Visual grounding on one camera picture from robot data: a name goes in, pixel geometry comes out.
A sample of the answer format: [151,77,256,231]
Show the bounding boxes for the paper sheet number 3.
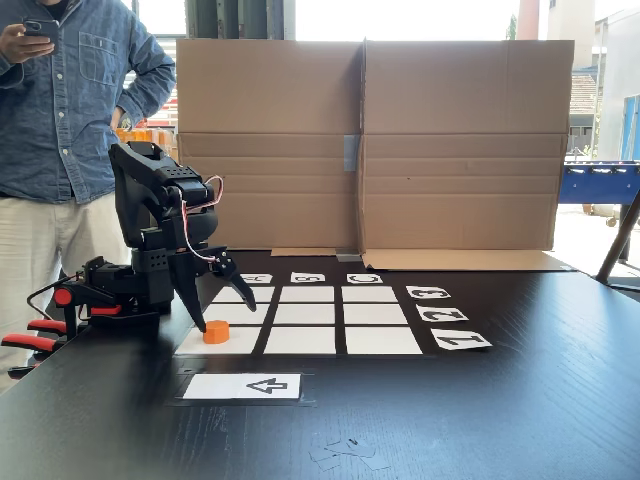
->
[405,285,453,300]

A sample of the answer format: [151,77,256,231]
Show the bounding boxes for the dark slanted metal leg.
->
[594,189,640,292]

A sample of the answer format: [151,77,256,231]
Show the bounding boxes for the round orange token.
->
[202,320,231,345]

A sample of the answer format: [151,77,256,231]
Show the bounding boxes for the black power cable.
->
[27,272,81,321]

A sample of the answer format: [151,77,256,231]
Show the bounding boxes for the white arrow paper sheet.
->
[182,373,302,400]

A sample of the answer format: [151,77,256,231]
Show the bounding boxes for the red black clamp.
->
[0,284,124,379]

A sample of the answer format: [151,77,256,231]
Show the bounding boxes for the orange white carton pack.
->
[115,127,179,164]

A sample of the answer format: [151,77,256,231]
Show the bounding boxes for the person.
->
[0,0,177,396]

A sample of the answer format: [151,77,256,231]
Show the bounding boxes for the dark smartphone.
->
[22,18,60,44]

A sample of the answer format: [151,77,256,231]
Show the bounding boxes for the person's right hand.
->
[0,22,56,65]

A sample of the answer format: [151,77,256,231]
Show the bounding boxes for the white nine-square grid sheet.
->
[167,284,426,357]

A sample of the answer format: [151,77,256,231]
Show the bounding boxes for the paper sheet number 2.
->
[415,305,470,323]

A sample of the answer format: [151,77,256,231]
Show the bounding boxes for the large brown cardboard box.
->
[175,37,576,272]

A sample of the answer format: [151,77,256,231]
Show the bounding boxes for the red white servo cable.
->
[180,174,225,264]

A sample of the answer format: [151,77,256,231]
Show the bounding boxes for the blue foosball table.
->
[558,160,640,229]

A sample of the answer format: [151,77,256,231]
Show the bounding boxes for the clear tape scraps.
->
[307,432,391,474]

